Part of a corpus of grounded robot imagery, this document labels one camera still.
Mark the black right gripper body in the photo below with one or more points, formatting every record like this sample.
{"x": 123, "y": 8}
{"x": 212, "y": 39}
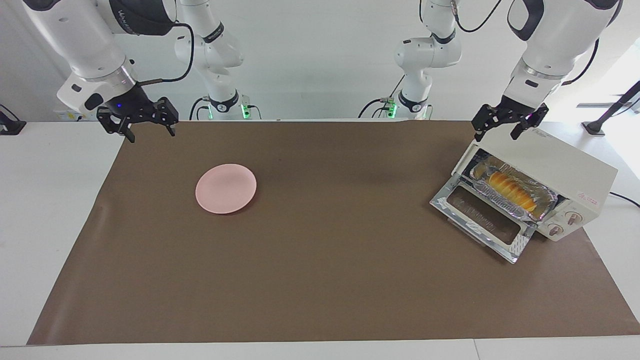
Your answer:
{"x": 131, "y": 107}

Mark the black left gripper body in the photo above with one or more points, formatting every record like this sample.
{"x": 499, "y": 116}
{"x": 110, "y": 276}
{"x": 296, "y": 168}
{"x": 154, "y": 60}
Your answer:
{"x": 510, "y": 112}

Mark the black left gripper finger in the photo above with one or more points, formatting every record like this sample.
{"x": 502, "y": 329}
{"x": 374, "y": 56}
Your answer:
{"x": 479, "y": 133}
{"x": 519, "y": 131}

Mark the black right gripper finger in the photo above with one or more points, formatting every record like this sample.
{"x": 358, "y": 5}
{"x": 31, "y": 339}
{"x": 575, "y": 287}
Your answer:
{"x": 170, "y": 129}
{"x": 129, "y": 132}

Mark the sliced golden bread loaf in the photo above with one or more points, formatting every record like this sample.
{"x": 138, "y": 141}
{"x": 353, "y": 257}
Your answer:
{"x": 510, "y": 189}

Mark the aluminium foil tray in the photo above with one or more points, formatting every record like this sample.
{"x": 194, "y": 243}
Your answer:
{"x": 545, "y": 205}

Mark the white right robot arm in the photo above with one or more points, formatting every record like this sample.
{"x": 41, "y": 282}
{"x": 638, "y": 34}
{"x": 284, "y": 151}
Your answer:
{"x": 75, "y": 40}

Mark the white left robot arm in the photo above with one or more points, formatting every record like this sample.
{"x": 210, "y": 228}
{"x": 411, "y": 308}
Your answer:
{"x": 560, "y": 35}

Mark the cream toaster oven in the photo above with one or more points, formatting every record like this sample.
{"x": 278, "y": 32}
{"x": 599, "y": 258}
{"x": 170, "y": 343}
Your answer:
{"x": 565, "y": 170}

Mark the glass oven door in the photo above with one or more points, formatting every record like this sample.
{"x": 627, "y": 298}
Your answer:
{"x": 480, "y": 220}

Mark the cream oven knob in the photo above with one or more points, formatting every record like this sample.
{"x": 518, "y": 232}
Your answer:
{"x": 555, "y": 230}
{"x": 574, "y": 217}

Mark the white power strip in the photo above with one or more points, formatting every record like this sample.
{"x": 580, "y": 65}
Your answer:
{"x": 67, "y": 116}

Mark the pink round plate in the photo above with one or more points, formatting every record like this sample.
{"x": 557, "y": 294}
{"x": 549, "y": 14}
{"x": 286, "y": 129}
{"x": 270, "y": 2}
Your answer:
{"x": 226, "y": 189}

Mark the black stand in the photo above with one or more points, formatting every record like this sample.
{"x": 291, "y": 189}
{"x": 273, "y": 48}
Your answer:
{"x": 607, "y": 114}

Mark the brown table mat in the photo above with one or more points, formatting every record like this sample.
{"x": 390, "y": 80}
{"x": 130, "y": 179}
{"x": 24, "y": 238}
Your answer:
{"x": 325, "y": 290}

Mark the black clamp mount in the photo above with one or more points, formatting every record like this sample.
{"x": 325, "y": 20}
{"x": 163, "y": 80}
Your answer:
{"x": 10, "y": 125}

